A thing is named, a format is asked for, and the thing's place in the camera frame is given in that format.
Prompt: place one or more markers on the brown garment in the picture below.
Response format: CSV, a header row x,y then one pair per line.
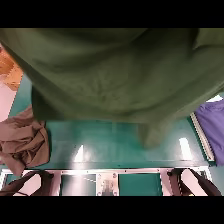
x,y
23,140

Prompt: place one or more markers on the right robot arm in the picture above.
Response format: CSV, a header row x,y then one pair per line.
x,y
203,185

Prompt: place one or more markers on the purple garment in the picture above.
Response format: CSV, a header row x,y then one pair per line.
x,y
213,130

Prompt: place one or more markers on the dark green T-shirt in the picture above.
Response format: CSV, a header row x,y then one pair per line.
x,y
116,73

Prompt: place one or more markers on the silver frame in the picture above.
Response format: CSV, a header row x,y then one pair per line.
x,y
106,183

